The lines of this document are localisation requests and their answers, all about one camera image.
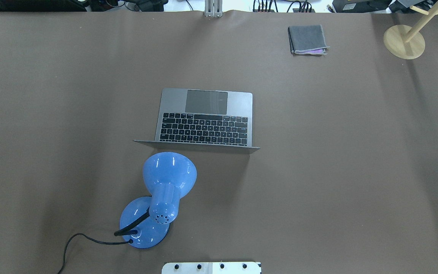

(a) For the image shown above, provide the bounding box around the grey laptop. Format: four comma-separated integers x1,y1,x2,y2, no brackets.
136,88,259,154

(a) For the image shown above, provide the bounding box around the blue desk lamp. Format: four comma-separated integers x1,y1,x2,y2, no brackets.
114,151,197,249

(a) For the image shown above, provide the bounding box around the folded grey cloth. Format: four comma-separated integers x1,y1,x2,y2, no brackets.
287,24,329,56

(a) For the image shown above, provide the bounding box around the wooden cup stand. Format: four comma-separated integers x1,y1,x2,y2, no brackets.
383,0,438,60

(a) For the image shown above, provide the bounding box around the aluminium frame post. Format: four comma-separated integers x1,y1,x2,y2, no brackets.
205,0,223,18

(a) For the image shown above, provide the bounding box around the black lamp power cable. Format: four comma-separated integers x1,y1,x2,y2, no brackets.
57,233,133,274

